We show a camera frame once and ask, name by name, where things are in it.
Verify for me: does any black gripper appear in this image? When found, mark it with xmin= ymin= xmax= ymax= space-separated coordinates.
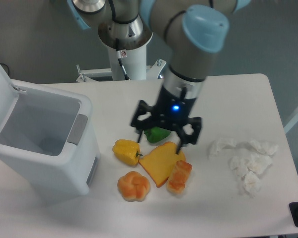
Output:
xmin=130 ymin=86 xmax=203 ymax=153

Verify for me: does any white push-button trash can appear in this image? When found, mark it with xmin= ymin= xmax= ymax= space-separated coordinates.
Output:
xmin=0 ymin=65 xmax=100 ymax=197

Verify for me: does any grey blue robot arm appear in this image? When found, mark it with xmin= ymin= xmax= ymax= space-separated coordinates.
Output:
xmin=68 ymin=0 xmax=248 ymax=147

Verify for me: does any green bell pepper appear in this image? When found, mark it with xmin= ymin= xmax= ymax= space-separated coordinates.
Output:
xmin=144 ymin=127 xmax=171 ymax=143

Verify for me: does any orange toast slice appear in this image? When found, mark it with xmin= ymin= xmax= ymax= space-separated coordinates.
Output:
xmin=139 ymin=142 xmax=186 ymax=188

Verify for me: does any yellow bell pepper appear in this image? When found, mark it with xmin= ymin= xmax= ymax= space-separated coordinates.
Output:
xmin=112 ymin=139 xmax=142 ymax=166

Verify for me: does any crumpled white tissue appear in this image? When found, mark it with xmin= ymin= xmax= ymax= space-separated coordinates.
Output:
xmin=248 ymin=139 xmax=279 ymax=156
xmin=208 ymin=137 xmax=237 ymax=159
xmin=229 ymin=156 xmax=249 ymax=178
xmin=246 ymin=153 xmax=273 ymax=175
xmin=237 ymin=171 xmax=262 ymax=198

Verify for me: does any rectangular braided pastry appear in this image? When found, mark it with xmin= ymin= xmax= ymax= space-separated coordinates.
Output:
xmin=166 ymin=160 xmax=192 ymax=194

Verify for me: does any round knotted bread roll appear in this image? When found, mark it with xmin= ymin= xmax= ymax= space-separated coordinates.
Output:
xmin=117 ymin=171 xmax=150 ymax=201

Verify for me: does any crumpled white tissue middle left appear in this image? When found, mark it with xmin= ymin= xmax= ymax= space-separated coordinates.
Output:
xmin=229 ymin=156 xmax=249 ymax=178

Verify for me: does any crumpled white tissue centre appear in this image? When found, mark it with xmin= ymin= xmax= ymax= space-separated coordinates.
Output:
xmin=246 ymin=153 xmax=273 ymax=175

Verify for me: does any crumpled white tissue top right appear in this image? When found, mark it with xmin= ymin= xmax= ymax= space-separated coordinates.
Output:
xmin=248 ymin=139 xmax=279 ymax=156

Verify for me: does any crumpled white tissue bottom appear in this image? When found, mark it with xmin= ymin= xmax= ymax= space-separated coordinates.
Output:
xmin=237 ymin=171 xmax=262 ymax=198

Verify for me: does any white pedestal base frame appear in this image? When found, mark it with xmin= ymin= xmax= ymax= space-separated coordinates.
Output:
xmin=76 ymin=59 xmax=167 ymax=82

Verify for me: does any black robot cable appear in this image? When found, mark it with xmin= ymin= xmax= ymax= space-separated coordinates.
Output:
xmin=115 ymin=38 xmax=131 ymax=81

